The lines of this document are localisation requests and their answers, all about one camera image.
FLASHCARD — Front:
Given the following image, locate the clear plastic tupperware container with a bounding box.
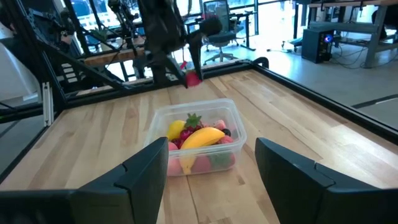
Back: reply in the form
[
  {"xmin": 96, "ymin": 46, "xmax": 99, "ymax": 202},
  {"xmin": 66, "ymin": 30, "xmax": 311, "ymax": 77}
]
[{"xmin": 144, "ymin": 98, "xmax": 248, "ymax": 177}]

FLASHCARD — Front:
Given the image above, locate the silver aluminium extrusion piece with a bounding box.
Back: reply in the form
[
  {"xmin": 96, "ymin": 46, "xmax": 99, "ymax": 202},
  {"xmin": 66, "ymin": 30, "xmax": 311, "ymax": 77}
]
[{"xmin": 42, "ymin": 82, "xmax": 55, "ymax": 128}]

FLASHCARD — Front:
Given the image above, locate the yellow plastic lemon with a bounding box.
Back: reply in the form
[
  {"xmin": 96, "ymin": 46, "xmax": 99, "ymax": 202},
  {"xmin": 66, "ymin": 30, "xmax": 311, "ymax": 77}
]
[{"xmin": 167, "ymin": 119, "xmax": 187, "ymax": 141}]

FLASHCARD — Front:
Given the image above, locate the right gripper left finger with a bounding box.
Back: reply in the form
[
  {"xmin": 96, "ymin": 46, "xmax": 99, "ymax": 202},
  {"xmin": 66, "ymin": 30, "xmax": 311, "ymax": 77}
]
[{"xmin": 0, "ymin": 136, "xmax": 170, "ymax": 224}]

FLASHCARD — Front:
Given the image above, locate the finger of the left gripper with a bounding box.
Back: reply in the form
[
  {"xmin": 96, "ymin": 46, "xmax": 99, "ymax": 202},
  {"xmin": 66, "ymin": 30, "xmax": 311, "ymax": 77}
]
[
  {"xmin": 187, "ymin": 17, "xmax": 223, "ymax": 82},
  {"xmin": 161, "ymin": 52, "xmax": 190, "ymax": 90}
]

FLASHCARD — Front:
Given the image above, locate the wooden top workbench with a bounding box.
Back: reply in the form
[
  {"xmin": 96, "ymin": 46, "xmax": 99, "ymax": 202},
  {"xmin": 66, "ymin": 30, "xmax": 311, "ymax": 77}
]
[{"xmin": 306, "ymin": 0, "xmax": 398, "ymax": 70}]

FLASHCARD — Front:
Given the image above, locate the white board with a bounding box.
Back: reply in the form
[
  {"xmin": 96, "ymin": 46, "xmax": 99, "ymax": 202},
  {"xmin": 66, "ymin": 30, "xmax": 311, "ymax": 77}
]
[{"xmin": 0, "ymin": 23, "xmax": 43, "ymax": 105}]

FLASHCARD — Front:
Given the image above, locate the black computer tower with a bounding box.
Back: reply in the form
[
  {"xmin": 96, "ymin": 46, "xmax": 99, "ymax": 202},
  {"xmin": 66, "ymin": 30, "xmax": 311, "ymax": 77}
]
[{"xmin": 300, "ymin": 28, "xmax": 336, "ymax": 65}]

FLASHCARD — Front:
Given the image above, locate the black office chair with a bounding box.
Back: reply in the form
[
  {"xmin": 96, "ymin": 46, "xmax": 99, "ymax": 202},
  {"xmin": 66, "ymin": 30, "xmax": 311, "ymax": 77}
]
[{"xmin": 200, "ymin": 0, "xmax": 248, "ymax": 67}]

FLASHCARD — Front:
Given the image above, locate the wooden background table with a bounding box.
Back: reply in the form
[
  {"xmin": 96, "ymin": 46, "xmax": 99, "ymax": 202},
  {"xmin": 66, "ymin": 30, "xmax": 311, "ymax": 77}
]
[{"xmin": 83, "ymin": 49, "xmax": 146, "ymax": 68}]

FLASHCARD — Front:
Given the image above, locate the yellow plastic banana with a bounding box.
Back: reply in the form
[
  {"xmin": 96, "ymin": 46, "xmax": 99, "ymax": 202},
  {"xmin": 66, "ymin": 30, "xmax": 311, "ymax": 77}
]
[{"xmin": 179, "ymin": 126, "xmax": 226, "ymax": 175}]

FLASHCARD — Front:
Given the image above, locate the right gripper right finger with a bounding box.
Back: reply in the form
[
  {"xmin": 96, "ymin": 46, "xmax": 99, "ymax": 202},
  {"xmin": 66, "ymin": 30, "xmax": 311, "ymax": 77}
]
[{"xmin": 254, "ymin": 137, "xmax": 398, "ymax": 224}]

